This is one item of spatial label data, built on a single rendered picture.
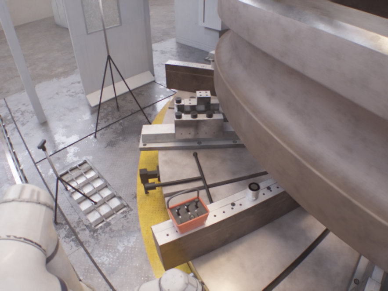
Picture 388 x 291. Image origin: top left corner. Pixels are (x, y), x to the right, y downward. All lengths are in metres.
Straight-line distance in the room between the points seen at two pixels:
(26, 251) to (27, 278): 0.05
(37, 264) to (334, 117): 1.22
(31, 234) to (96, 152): 2.65
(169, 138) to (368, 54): 1.93
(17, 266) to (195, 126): 1.99
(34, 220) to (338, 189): 1.14
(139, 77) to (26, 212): 4.05
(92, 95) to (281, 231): 3.32
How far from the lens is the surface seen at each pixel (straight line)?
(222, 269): 1.76
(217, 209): 1.53
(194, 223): 1.38
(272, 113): 1.51
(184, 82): 3.39
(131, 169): 2.77
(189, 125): 2.26
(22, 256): 0.50
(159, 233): 1.45
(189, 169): 2.27
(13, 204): 0.55
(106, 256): 2.23
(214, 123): 2.27
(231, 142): 2.50
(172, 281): 0.89
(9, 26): 3.65
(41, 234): 0.54
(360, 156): 1.27
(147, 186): 2.11
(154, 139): 2.47
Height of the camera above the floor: 1.93
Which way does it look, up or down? 40 degrees down
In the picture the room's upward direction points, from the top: straight up
